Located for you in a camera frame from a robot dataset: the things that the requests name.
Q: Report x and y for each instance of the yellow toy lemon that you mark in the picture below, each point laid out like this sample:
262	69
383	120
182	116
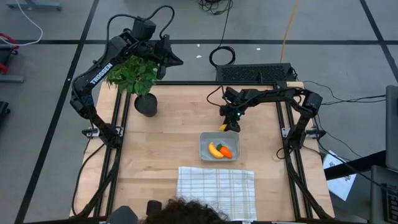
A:
222	127

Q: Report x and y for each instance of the black plant pot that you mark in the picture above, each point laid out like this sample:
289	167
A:
146	105

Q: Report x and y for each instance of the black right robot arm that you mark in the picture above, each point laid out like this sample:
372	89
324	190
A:
273	95

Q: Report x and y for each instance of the black aluminium table frame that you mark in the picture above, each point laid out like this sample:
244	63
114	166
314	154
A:
186	83

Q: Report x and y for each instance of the grey desk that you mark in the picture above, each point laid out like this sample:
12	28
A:
377	199

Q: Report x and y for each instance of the green artificial plant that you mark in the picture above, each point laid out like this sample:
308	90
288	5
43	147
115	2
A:
133	76

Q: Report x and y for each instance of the red curved tube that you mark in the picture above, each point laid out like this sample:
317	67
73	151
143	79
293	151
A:
7	39

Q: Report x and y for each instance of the white checked cloth towel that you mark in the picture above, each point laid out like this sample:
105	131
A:
214	186

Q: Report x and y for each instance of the grey metal stand foot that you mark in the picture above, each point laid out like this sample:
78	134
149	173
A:
12	79
34	4

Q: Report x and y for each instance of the white printed paper sheet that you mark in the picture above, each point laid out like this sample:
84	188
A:
340	183

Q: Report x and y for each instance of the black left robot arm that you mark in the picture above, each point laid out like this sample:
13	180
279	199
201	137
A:
101	74

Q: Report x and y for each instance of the dark-haired person's head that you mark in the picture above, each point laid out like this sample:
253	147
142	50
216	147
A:
186	213

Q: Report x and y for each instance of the black computer keyboard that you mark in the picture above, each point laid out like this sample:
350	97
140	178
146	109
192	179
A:
391	203

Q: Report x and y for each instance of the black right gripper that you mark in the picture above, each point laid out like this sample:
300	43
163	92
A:
233	113

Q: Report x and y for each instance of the white plastic storage bin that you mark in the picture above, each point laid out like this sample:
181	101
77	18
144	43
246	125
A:
205	137

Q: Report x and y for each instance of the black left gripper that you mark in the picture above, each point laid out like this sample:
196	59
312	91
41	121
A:
164	49

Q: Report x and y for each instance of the black perforated computer case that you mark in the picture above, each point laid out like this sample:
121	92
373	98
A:
255	73

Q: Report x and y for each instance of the black diagonal beam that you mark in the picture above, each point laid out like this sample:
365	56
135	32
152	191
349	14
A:
354	165

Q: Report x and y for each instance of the yellow toy banana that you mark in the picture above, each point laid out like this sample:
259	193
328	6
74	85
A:
214	151

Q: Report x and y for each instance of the orange toy carrot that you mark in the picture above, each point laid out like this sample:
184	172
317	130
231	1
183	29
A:
226	151

